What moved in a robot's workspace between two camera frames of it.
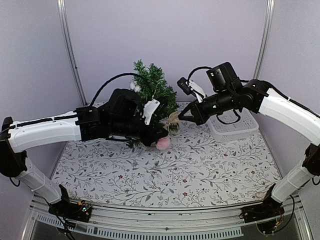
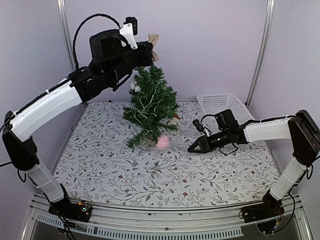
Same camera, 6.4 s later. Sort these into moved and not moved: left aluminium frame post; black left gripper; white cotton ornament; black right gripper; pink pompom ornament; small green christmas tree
Moved: black right gripper; black left gripper
Not moved: white cotton ornament; pink pompom ornament; left aluminium frame post; small green christmas tree
